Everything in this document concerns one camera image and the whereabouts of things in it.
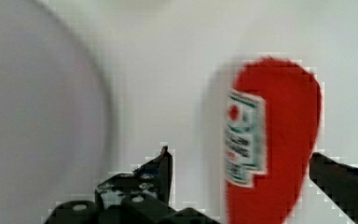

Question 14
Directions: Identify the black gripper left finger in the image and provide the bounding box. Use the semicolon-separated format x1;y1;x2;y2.
43;146;220;224

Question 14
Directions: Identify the red plush ketchup bottle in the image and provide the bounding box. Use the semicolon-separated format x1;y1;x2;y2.
224;57;322;224

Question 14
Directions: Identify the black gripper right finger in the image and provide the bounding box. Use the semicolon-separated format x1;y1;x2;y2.
309;152;358;224

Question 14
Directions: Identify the grey round plate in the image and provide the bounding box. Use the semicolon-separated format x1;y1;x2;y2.
0;0;110;224

